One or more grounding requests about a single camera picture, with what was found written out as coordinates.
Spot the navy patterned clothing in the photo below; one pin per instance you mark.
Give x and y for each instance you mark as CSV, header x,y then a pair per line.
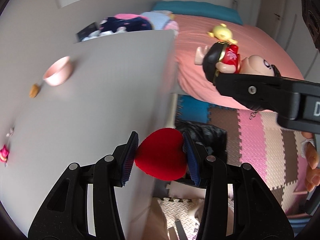
x,y
134,24

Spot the pink plastic bowl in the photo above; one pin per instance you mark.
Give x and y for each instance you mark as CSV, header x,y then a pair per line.
x,y
58,72

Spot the light blue folded blanket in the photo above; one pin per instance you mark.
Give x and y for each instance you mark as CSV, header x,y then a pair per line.
x,y
159,18

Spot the brown plush bear piece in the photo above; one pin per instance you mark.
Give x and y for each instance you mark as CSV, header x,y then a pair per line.
x,y
34,90

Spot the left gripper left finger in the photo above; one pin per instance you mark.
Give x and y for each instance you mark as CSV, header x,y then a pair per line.
x,y
82,203

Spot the red plush heart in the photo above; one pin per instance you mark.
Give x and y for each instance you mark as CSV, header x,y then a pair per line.
x,y
161,155

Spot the small clear plastic wrapper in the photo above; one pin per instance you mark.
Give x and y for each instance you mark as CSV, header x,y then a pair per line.
x,y
10,132

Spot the colourful foam floor mat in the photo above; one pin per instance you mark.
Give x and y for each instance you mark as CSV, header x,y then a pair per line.
x,y
277,154

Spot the black red doll figure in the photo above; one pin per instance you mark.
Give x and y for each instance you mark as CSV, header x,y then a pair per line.
x,y
223,57

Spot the person's right hand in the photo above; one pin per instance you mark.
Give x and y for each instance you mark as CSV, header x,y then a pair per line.
x,y
312,171

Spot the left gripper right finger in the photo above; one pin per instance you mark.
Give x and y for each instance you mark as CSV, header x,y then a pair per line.
x,y
238,204

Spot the teal pillow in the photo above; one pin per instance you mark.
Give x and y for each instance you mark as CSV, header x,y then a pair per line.
x,y
202,9

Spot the pink dinosaur figure toy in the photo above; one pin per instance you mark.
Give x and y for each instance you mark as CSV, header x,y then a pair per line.
x,y
4,152

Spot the yellow plush duck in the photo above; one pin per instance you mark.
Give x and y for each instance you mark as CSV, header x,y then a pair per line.
x,y
222,33

